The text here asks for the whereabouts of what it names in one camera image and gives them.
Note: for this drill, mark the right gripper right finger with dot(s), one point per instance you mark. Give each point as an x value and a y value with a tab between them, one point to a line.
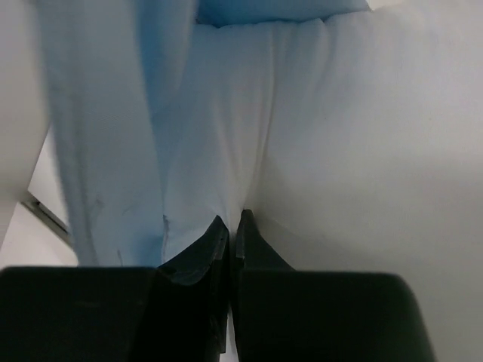
251	251

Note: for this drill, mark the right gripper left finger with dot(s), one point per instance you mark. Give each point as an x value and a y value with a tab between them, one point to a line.
193	263

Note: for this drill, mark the white pillow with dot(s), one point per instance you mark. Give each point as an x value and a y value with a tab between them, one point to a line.
361	133

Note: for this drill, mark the light blue pillowcase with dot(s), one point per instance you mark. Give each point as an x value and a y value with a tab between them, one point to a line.
102	132

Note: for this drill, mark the aluminium rail frame right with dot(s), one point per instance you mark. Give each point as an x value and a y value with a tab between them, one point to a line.
41	212

